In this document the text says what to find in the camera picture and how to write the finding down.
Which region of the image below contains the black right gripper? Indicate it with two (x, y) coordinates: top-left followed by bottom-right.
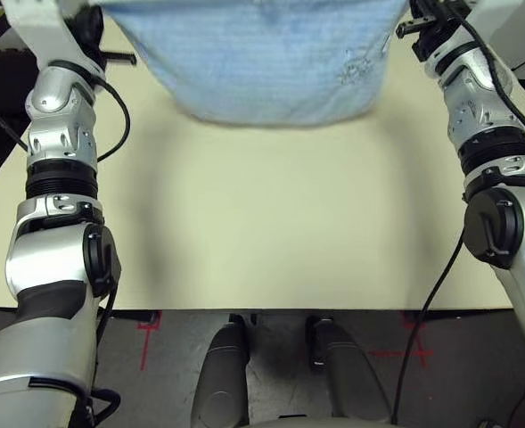
(395, 0), (463, 62)

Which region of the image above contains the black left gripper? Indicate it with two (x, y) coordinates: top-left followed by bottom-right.
(72, 4), (137, 66)

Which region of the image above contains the light blue towel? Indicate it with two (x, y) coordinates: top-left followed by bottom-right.
(96, 0), (406, 128)

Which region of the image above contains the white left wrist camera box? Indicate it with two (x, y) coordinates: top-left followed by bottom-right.
(3, 0), (107, 79)

